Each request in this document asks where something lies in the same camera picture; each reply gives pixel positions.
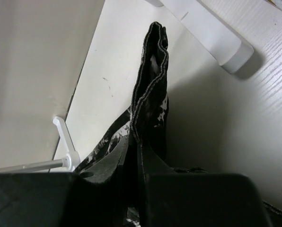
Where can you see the black white patterned trousers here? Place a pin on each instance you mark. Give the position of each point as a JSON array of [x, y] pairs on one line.
[[188, 198]]

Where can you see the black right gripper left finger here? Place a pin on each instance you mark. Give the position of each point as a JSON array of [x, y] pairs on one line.
[[97, 196]]

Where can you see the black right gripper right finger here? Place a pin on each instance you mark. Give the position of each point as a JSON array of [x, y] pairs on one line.
[[148, 163]]

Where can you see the white silver clothes rack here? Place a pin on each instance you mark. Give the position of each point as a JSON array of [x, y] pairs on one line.
[[104, 89]]

